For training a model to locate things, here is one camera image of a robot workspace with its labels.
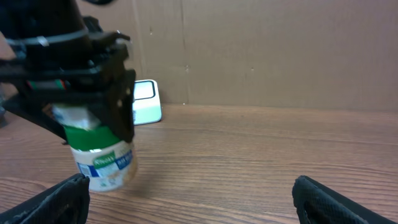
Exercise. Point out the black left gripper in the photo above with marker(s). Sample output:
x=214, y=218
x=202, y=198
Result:
x=61, y=56

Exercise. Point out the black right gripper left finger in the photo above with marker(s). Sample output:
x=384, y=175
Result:
x=66, y=202

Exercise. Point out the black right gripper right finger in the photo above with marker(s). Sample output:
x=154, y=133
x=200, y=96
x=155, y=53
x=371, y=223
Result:
x=317, y=204

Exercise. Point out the green lid Knorr jar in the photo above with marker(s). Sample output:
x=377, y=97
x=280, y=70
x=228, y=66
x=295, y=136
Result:
x=109, y=162

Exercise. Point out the white barcode scanner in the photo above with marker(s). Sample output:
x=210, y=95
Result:
x=146, y=107

